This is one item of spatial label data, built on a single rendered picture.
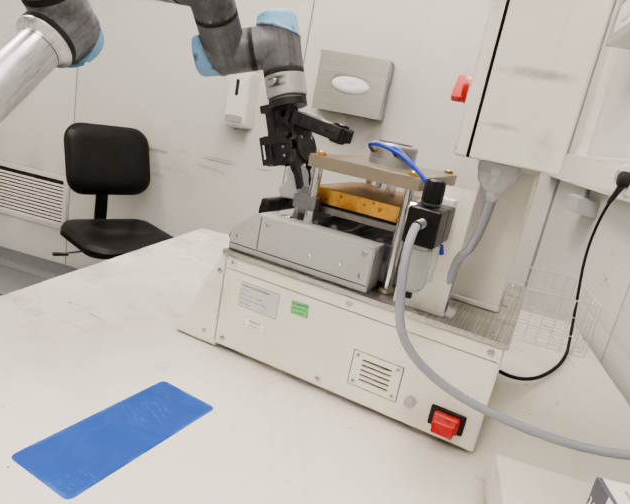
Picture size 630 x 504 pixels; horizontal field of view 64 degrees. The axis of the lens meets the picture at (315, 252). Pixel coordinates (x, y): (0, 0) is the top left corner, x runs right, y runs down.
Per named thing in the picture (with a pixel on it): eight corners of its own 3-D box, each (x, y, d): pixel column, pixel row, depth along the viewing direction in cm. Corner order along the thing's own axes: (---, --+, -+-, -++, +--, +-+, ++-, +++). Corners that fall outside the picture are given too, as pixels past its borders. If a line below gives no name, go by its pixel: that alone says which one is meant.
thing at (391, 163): (478, 230, 94) (497, 161, 91) (443, 256, 67) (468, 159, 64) (359, 199, 104) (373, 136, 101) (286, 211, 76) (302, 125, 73)
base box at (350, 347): (498, 371, 100) (523, 291, 96) (466, 473, 67) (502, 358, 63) (271, 289, 121) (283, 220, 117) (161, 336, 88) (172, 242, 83)
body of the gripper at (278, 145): (282, 169, 100) (274, 107, 98) (321, 163, 96) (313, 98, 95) (262, 169, 93) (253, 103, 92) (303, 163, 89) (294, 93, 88)
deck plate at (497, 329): (525, 291, 96) (527, 286, 96) (508, 351, 65) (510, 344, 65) (314, 229, 114) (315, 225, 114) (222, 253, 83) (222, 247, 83)
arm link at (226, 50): (185, 7, 88) (247, -2, 88) (203, 62, 98) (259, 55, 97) (182, 32, 84) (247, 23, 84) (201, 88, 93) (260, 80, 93)
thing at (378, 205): (439, 222, 94) (451, 172, 92) (406, 237, 75) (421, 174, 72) (355, 201, 101) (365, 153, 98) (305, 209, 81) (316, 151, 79)
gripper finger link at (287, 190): (287, 216, 97) (280, 168, 96) (314, 213, 94) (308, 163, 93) (278, 218, 94) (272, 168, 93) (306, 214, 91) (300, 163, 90)
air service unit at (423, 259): (440, 285, 70) (467, 181, 67) (412, 312, 58) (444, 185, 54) (404, 274, 72) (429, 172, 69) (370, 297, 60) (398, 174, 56)
